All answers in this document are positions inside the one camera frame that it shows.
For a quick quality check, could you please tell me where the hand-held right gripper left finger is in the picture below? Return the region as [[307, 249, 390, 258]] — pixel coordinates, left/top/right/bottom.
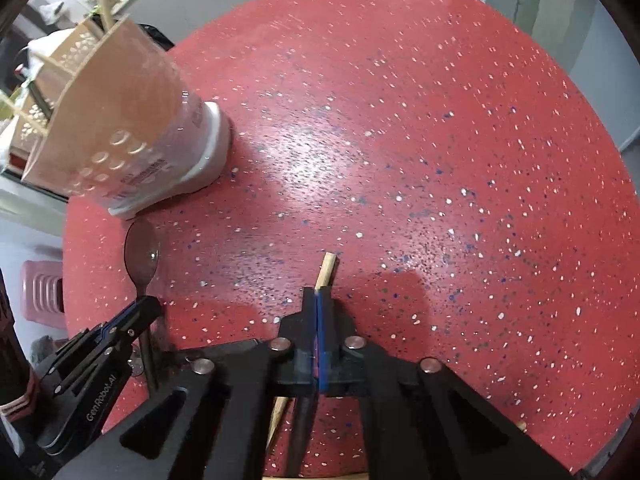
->
[[52, 285, 320, 480]]

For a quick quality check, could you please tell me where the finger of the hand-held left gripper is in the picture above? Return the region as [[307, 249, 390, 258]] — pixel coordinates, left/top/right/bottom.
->
[[34, 295, 158, 380], [51, 301, 165, 395]]

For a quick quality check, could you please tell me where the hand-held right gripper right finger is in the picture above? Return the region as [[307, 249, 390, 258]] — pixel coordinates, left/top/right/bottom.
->
[[317, 285, 573, 480]]

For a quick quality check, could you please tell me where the beige plastic utensil holder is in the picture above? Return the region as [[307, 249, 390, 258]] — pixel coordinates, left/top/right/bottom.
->
[[7, 12, 232, 220]]

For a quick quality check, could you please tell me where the pink plastic stool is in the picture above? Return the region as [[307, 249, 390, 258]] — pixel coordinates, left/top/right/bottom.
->
[[21, 260, 66, 331]]

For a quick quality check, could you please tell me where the person's dark clothing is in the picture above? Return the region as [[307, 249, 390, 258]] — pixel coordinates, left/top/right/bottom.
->
[[0, 267, 38, 461]]

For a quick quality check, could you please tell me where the black hanging cloth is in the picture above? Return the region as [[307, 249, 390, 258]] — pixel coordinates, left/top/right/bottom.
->
[[135, 24, 175, 52]]

